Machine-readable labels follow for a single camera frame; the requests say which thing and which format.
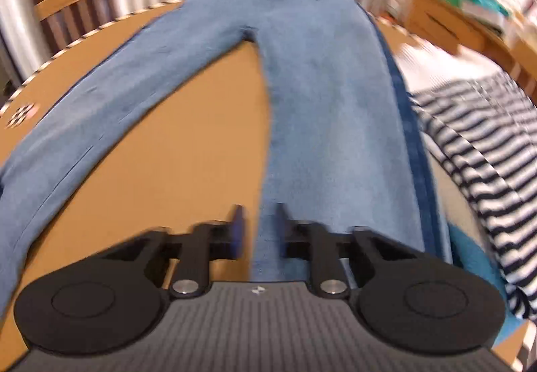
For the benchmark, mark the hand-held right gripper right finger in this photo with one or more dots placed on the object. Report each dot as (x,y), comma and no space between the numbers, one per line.
(282,229)

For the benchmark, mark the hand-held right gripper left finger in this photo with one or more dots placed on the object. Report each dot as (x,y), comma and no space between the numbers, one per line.
(237,229)

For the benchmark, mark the blue jeans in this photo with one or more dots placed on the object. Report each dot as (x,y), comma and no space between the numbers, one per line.
(319,103)

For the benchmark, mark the teal navy cream garment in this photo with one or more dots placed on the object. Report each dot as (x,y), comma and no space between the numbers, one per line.
(474,263)

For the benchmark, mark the navy white striped shirt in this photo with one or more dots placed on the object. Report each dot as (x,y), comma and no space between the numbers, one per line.
(482,133)

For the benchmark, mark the checkered marker sticker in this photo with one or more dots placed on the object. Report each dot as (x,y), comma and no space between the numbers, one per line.
(23,114)

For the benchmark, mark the wooden sideboard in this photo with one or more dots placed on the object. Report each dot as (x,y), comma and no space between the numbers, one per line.
(444,28)

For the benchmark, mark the teal book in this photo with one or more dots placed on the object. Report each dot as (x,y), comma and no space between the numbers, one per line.
(488,7)

